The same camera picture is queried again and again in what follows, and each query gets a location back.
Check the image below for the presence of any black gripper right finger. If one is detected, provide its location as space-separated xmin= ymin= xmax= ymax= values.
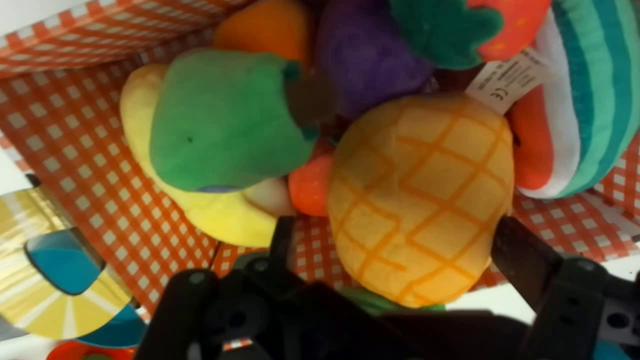
xmin=490 ymin=216 xmax=640 ymax=360

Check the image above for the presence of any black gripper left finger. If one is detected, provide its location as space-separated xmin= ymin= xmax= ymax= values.
xmin=137 ymin=216 xmax=296 ymax=360

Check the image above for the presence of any pineapple plush toy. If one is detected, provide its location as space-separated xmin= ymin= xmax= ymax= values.
xmin=326 ymin=49 xmax=551 ymax=316

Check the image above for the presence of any yellow banana plush toy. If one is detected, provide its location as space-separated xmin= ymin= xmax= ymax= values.
xmin=119 ymin=62 xmax=296 ymax=250

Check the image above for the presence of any orange checkered basket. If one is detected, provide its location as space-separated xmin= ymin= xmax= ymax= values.
xmin=0 ymin=0 xmax=640 ymax=316

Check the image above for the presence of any orange carrot plush toy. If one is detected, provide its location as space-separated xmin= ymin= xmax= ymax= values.
xmin=286 ymin=152 xmax=337 ymax=220

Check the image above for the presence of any watermelon slice plush toy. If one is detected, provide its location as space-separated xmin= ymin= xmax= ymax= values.
xmin=508 ymin=0 xmax=640 ymax=202

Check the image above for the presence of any green plush toy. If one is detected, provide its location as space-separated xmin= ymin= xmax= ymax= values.
xmin=149 ymin=49 xmax=320 ymax=196

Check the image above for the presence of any red strawberry plush toy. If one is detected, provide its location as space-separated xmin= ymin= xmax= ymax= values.
xmin=389 ymin=0 xmax=554 ymax=72

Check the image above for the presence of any purple eggplant plush toy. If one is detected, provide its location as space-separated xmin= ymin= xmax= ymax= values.
xmin=315 ymin=0 xmax=437 ymax=125

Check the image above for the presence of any small red plate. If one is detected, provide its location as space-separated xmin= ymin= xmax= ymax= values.
xmin=46 ymin=338 xmax=141 ymax=360

